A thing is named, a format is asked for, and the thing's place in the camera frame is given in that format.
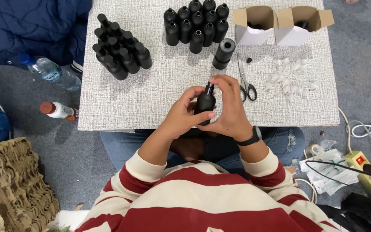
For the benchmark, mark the black bag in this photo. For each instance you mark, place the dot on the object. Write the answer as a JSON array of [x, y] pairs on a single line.
[[362, 212]]

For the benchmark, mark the black bottle inside carton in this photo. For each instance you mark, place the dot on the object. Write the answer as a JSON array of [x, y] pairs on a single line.
[[302, 24], [254, 25]]

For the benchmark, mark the red and cream striped sweater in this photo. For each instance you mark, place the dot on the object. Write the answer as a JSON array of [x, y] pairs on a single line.
[[204, 199]]

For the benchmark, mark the heap of clear plastic packets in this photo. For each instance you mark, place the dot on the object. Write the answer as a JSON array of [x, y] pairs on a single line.
[[328, 172]]

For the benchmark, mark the black wristwatch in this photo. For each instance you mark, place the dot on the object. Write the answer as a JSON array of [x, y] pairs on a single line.
[[251, 137]]

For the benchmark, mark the group of capped black bottles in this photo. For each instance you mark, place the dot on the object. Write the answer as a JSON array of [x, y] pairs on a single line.
[[121, 48]]

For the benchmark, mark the dark blue quilted jacket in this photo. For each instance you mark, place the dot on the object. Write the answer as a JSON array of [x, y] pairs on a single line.
[[34, 29]]

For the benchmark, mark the group of open black bottles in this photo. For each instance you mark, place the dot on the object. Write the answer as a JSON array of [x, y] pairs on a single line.
[[195, 24]]

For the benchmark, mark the pile of clear plastic caps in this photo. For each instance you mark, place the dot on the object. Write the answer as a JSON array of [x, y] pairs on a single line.
[[291, 77]]

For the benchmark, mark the upturned black bottle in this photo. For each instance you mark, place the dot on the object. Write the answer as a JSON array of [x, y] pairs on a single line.
[[224, 53]]

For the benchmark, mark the roll of clear tape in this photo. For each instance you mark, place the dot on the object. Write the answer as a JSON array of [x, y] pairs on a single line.
[[316, 149]]

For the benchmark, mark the clear water bottle blue cap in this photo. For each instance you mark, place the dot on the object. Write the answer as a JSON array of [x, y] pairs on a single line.
[[52, 72]]

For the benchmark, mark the tan camouflage netting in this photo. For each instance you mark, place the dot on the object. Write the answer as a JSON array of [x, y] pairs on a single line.
[[10, 187]]

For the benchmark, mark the person's left hand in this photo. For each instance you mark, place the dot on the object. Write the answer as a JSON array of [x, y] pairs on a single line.
[[179, 117]]

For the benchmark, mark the person's right hand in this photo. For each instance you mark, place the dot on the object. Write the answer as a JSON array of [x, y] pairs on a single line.
[[232, 111]]

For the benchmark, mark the yellow power strip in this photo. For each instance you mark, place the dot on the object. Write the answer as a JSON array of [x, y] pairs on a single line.
[[370, 180]]

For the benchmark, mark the white bottle with brown cap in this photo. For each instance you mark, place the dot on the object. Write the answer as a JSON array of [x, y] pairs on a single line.
[[58, 110]]

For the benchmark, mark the black spray bottle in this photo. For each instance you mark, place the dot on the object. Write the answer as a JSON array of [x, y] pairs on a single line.
[[205, 102]]

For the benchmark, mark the white open carton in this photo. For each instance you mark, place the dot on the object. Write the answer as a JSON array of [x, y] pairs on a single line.
[[253, 30], [298, 32]]

